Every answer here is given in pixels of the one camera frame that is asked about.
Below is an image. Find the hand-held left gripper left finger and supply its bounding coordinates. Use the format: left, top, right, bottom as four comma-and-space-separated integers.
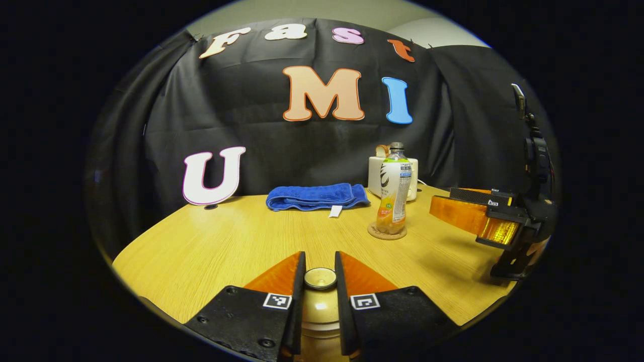
184, 250, 306, 362

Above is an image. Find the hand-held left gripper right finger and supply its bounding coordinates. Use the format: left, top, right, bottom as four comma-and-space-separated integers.
334, 250, 459, 358

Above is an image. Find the blue folded towel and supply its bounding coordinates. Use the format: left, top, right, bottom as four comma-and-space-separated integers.
266, 183, 371, 218

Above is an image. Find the plastic water bottle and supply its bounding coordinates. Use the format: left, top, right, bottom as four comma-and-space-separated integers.
376, 142, 413, 236

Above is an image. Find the black backdrop cloth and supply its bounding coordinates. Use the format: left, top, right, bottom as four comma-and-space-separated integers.
86, 18, 561, 257

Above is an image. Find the round cork coaster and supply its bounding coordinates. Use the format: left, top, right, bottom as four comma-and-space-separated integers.
367, 223, 408, 241

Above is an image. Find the cream toaster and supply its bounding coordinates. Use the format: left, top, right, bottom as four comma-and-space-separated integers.
368, 155, 419, 202

